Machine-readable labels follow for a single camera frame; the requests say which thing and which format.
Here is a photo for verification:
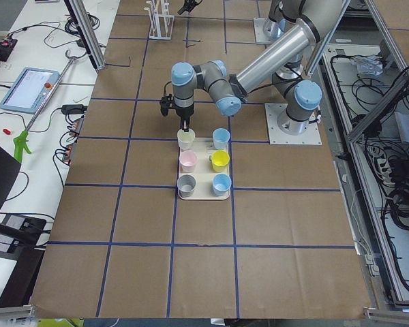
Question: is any light blue cup near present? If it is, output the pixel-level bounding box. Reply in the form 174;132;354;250
212;128;230;150

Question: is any green-handled reacher grabber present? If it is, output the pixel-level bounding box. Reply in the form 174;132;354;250
13;50;78;164

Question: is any cream rabbit tray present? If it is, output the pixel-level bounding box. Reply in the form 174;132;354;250
177;138;230;200

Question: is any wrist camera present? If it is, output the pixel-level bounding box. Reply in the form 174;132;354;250
160;94;173;116

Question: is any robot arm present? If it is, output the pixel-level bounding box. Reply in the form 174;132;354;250
160;1;342;131

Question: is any light blue cup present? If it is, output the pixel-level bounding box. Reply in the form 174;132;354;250
212;173;232;196
212;128;230;150

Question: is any pink cup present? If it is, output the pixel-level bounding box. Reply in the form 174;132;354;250
179;150;198;173

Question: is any light blue cup far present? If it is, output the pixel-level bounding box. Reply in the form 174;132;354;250
212;173;232;196

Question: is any white ikea cup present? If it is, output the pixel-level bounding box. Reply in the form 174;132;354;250
177;129;196;151

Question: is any yellow cup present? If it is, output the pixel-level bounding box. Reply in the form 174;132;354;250
210;150;230;172

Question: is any grey cup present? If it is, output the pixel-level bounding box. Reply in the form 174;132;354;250
177;174;196;198

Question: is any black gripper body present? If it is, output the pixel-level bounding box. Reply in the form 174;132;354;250
175;104;194;127

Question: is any blue teach pendant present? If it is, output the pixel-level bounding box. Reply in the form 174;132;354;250
0;67;59;114

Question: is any white wire cup rack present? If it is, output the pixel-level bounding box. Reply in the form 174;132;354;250
144;0;175;40

